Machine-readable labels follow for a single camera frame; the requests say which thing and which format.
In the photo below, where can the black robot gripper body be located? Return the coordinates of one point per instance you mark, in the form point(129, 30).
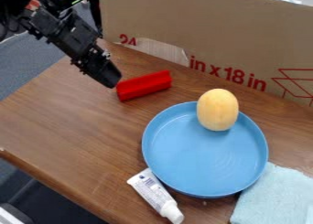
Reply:
point(74, 37)

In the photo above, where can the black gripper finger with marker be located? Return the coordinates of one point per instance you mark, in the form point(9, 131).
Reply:
point(97, 65)

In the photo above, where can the red rectangular block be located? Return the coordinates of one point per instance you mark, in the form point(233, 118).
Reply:
point(144, 85)

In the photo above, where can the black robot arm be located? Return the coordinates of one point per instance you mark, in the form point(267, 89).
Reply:
point(32, 14)

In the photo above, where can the grey fabric panel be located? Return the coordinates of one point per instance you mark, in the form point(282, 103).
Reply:
point(25, 58)

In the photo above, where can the yellow potato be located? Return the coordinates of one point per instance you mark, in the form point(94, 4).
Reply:
point(217, 110)

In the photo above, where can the white cream tube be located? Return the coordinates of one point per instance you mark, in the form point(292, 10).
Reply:
point(152, 190)

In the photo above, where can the blue round plate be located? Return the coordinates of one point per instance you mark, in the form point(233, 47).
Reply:
point(200, 162)

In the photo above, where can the light blue towel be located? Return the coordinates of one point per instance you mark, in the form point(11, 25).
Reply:
point(280, 199)

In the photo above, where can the cardboard box wall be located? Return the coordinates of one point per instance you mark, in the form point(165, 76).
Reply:
point(255, 42)

